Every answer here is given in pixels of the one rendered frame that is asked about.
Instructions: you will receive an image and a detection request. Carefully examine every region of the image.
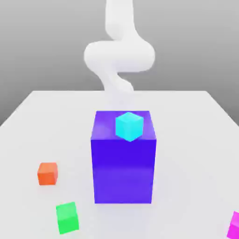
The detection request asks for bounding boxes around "large purple box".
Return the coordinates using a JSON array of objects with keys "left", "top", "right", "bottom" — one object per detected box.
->
[{"left": 90, "top": 110, "right": 157, "bottom": 204}]

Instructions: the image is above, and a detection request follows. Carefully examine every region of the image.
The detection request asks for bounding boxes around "small cyan cube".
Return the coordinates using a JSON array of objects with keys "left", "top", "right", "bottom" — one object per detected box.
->
[{"left": 115, "top": 111, "right": 145, "bottom": 142}]

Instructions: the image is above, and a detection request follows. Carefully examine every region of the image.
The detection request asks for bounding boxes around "small magenta cube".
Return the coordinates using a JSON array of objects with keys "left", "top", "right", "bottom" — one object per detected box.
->
[{"left": 226, "top": 211, "right": 239, "bottom": 239}]

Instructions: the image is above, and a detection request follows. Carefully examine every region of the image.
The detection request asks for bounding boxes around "small green cube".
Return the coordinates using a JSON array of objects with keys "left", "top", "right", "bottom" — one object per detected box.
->
[{"left": 55, "top": 201, "right": 80, "bottom": 235}]

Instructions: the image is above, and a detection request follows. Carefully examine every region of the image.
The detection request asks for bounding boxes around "small orange cube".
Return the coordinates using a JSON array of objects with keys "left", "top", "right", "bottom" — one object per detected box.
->
[{"left": 37, "top": 162, "right": 59, "bottom": 186}]

